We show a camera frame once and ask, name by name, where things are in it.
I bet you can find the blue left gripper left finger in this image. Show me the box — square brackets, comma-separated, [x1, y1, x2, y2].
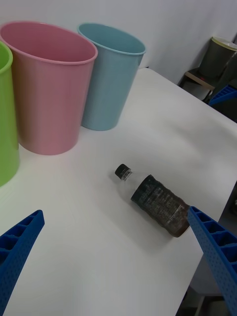
[0, 209, 45, 316]

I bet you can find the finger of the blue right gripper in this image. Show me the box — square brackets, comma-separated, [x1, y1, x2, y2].
[208, 84, 237, 106]

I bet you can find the dark roll with pale rim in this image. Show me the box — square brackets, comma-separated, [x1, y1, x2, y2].
[198, 36, 237, 79]

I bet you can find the pale blue plastic bin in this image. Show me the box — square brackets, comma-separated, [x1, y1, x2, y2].
[77, 22, 147, 131]

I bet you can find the small dark stand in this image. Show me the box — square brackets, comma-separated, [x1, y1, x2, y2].
[179, 68, 215, 101]

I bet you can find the green plastic bin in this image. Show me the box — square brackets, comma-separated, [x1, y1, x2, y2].
[0, 40, 20, 188]

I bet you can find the plastic bottle with dark label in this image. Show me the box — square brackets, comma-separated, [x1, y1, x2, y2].
[114, 163, 192, 238]

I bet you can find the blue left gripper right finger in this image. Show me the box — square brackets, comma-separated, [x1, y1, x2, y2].
[187, 206, 237, 316]

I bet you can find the pink plastic bin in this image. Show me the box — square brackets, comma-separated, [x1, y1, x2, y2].
[0, 21, 99, 156]

